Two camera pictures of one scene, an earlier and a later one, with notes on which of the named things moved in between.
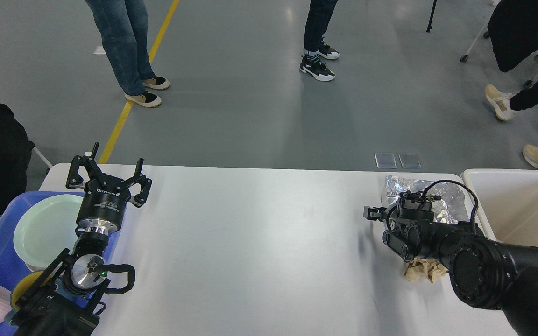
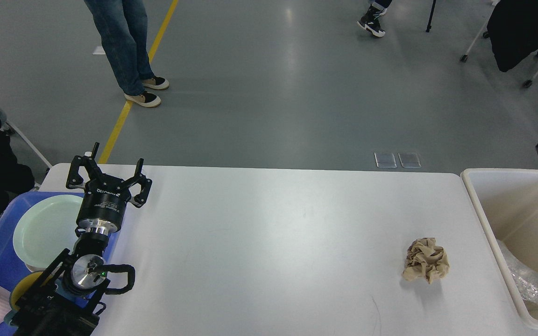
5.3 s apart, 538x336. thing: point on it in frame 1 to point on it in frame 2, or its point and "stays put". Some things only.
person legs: [319, 17] to [370, 20]
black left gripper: [105, 197] stays put
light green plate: [46, 228] stays put
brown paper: [418, 268] stays put
